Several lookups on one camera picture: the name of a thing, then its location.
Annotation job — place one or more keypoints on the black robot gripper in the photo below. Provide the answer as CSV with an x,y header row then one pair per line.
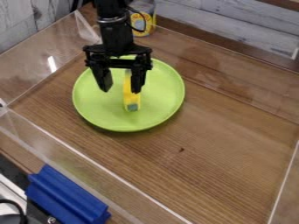
x,y
118,52

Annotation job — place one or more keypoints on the yellow toy banana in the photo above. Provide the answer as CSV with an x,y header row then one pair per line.
x,y
131,99

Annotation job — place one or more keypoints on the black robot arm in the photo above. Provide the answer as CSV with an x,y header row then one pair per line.
x,y
114,8

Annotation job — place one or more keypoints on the green round plate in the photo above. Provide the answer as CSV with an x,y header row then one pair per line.
x,y
124,112

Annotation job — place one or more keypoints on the yellow labelled tin can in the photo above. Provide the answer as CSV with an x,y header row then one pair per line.
x,y
143,17

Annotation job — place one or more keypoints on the blue plastic clamp block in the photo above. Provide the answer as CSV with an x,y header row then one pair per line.
x,y
64,199

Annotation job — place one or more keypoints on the clear acrylic enclosure wall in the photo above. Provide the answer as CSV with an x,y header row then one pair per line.
x,y
218,165

